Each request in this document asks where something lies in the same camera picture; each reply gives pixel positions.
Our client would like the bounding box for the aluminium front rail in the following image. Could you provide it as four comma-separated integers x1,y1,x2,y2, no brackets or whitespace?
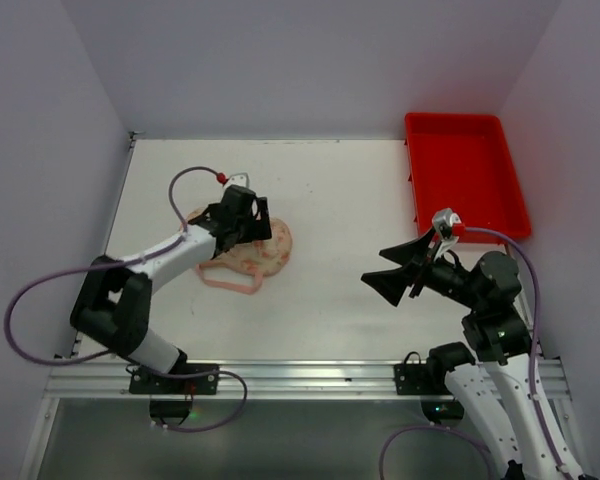
43,357,571,401

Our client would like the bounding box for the floral mesh laundry bag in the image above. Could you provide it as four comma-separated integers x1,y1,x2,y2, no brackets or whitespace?
194,217,293,295

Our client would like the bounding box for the red plastic tray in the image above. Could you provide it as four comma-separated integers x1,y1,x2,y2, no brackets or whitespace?
404,112,532,240

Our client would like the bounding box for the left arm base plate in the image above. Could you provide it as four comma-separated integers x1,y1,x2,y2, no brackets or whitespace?
125,363,219,395

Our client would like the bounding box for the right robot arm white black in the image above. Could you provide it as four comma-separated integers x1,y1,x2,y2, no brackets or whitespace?
361,225,589,479

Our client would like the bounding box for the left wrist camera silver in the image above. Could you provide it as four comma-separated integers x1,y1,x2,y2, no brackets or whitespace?
215,172,250,189

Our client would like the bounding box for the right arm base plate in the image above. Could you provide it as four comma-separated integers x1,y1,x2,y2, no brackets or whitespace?
393,351,450,396

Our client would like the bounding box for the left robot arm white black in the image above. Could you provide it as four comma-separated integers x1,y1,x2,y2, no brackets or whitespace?
70,185,272,377

